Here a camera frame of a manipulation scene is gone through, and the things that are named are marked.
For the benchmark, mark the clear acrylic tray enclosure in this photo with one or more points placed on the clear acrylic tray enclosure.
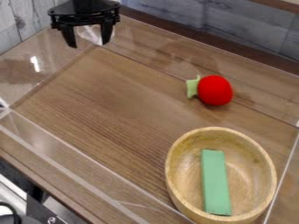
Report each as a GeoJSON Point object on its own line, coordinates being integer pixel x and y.
{"type": "Point", "coordinates": [95, 112]}

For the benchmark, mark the round wooden bowl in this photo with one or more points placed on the round wooden bowl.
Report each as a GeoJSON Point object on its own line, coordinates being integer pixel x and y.
{"type": "Point", "coordinates": [250, 169]}

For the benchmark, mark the black metal mount bracket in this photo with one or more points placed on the black metal mount bracket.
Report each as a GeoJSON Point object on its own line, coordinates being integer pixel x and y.
{"type": "Point", "coordinates": [46, 210]}

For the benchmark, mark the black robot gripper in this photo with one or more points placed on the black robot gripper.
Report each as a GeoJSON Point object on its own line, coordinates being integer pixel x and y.
{"type": "Point", "coordinates": [84, 12]}

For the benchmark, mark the red plush fruit green leaf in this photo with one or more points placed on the red plush fruit green leaf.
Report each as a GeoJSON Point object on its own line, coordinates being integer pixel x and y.
{"type": "Point", "coordinates": [213, 89]}

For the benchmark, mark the green rectangular block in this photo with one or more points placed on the green rectangular block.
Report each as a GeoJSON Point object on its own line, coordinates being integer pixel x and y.
{"type": "Point", "coordinates": [215, 186]}

